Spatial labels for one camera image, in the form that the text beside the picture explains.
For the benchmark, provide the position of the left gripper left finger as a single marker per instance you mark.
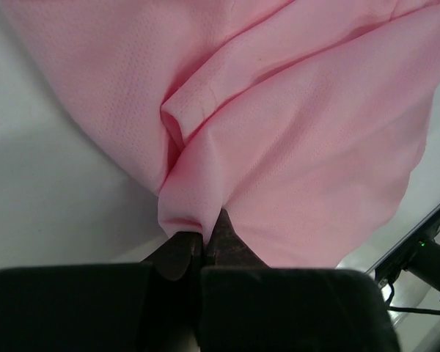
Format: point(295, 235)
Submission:
point(99, 307)

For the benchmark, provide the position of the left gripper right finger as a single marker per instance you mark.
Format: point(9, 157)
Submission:
point(248, 306)

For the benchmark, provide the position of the pink t-shirt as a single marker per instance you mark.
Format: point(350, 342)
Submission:
point(302, 119)

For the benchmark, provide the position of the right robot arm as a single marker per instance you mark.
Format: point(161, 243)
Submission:
point(418, 254)

